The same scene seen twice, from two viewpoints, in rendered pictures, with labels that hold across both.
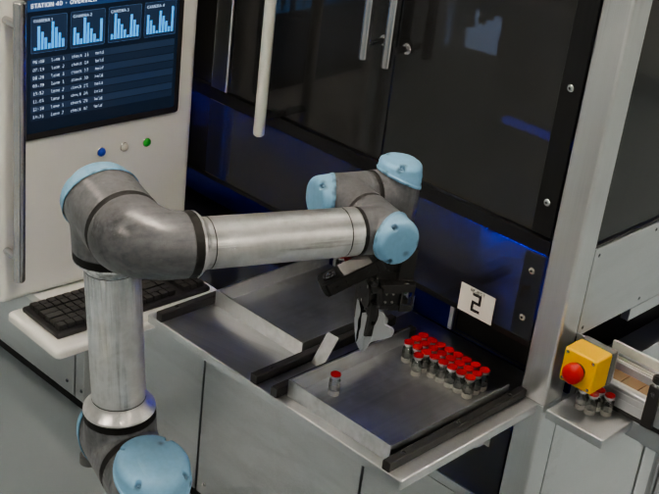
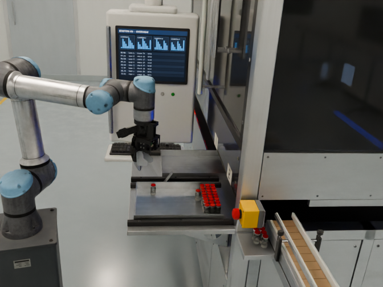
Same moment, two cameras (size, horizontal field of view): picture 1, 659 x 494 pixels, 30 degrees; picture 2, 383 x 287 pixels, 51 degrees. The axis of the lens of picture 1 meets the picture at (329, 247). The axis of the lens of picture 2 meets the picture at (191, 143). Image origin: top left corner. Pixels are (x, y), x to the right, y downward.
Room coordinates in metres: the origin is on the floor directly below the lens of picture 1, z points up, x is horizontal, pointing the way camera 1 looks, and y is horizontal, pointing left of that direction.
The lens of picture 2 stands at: (0.97, -1.13, 1.75)
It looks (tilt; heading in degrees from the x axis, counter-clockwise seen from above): 23 degrees down; 42
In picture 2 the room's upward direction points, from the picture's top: 3 degrees clockwise
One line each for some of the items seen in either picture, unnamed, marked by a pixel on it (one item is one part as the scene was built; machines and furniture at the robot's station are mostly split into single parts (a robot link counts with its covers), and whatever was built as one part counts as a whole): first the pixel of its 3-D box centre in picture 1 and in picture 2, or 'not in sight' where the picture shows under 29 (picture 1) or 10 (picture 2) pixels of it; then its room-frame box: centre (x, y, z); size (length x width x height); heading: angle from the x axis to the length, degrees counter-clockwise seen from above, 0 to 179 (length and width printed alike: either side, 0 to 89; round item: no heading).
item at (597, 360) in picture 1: (587, 365); (250, 213); (2.00, -0.51, 1.00); 0.08 x 0.07 x 0.07; 139
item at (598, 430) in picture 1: (592, 417); (259, 245); (2.02, -0.55, 0.87); 0.14 x 0.13 x 0.02; 139
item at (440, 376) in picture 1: (437, 369); (204, 199); (2.07, -0.24, 0.91); 0.18 x 0.02 x 0.05; 48
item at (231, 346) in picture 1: (349, 355); (184, 185); (2.14, -0.07, 0.87); 0.70 x 0.48 x 0.02; 49
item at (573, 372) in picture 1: (574, 372); (237, 213); (1.97, -0.48, 1.00); 0.04 x 0.04 x 0.04; 49
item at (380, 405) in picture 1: (399, 389); (176, 200); (1.99, -0.17, 0.90); 0.34 x 0.26 x 0.04; 138
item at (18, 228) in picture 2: not in sight; (20, 217); (1.52, 0.22, 0.84); 0.15 x 0.15 x 0.10
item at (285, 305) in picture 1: (316, 300); (196, 164); (2.30, 0.01, 0.90); 0.34 x 0.26 x 0.04; 139
